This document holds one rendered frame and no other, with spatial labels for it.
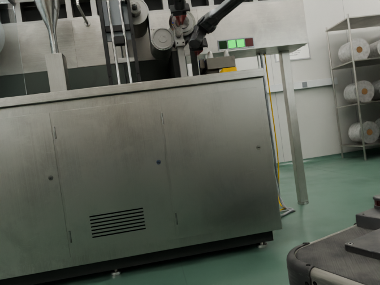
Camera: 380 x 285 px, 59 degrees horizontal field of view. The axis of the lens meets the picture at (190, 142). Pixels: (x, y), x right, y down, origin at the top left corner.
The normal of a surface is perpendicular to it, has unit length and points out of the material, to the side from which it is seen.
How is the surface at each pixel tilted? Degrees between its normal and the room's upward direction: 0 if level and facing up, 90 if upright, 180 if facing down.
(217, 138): 90
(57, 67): 90
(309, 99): 90
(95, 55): 90
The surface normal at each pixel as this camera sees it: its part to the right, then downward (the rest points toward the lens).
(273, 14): 0.13, 0.01
